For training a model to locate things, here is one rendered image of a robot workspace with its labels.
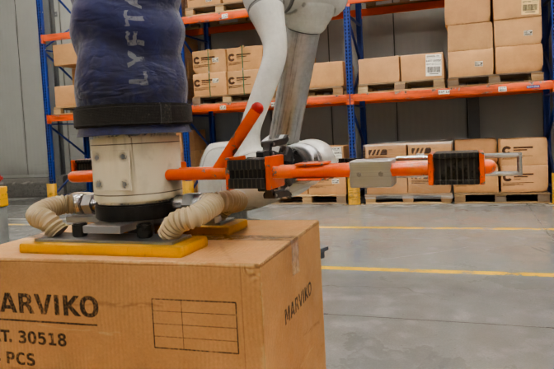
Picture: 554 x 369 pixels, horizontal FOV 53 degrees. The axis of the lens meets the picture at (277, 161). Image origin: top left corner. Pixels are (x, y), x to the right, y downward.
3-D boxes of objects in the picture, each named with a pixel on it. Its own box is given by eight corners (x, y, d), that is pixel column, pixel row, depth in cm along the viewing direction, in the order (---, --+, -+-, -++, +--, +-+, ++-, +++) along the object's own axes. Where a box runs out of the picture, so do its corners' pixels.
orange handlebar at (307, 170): (20, 187, 116) (19, 170, 115) (109, 175, 144) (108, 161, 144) (497, 179, 85) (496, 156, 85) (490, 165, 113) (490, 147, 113)
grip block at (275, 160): (223, 191, 98) (222, 158, 98) (245, 185, 107) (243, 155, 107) (268, 190, 95) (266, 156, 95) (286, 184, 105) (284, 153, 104)
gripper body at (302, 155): (310, 144, 119) (297, 145, 110) (312, 184, 119) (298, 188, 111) (278, 145, 121) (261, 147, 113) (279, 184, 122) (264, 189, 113)
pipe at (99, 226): (25, 232, 104) (23, 202, 104) (107, 212, 128) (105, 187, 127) (185, 235, 93) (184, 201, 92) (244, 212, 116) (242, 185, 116)
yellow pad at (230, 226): (86, 234, 120) (84, 211, 120) (114, 226, 130) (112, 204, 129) (229, 236, 109) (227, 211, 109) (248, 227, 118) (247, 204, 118)
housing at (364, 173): (349, 188, 92) (348, 161, 92) (357, 184, 99) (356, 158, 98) (392, 188, 90) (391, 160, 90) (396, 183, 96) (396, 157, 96)
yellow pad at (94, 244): (18, 254, 102) (16, 226, 102) (56, 242, 112) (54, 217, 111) (181, 259, 91) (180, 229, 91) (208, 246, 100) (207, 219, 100)
